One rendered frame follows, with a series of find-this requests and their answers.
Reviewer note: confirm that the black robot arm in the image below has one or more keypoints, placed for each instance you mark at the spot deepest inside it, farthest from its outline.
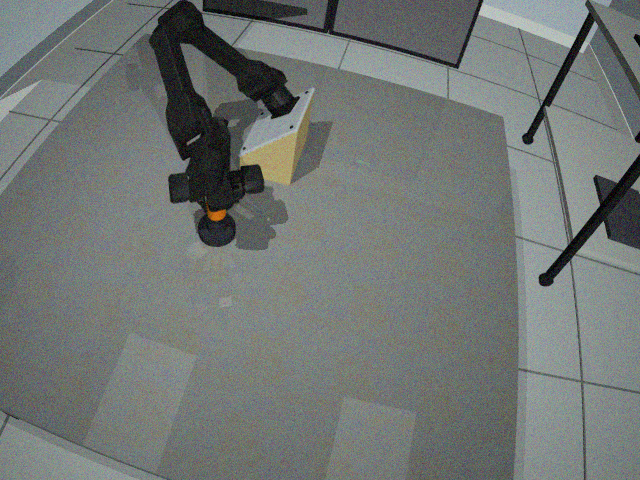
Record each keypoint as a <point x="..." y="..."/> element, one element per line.
<point x="187" y="113"/>

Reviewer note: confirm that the orange knob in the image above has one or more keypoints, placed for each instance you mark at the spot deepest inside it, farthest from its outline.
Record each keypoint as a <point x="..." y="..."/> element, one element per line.
<point x="215" y="216"/>

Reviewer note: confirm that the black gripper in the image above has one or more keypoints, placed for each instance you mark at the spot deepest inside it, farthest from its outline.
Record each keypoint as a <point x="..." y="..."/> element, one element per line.
<point x="250" y="176"/>

